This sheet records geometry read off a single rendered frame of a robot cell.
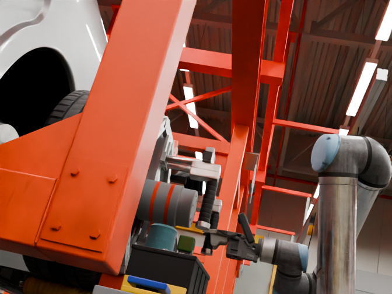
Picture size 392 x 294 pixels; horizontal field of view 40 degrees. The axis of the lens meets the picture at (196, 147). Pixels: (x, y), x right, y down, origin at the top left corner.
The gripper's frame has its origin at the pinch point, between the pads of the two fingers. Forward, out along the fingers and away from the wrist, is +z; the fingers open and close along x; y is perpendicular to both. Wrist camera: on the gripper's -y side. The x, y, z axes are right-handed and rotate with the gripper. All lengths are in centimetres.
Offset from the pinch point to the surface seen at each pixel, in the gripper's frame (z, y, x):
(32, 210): 32, 23, -77
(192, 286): -7, 32, -78
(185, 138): 78, -186, 346
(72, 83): 65, -46, -6
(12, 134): 75, -16, -18
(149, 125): 13, -4, -73
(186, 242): -1, 19, -58
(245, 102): 18, -214, 292
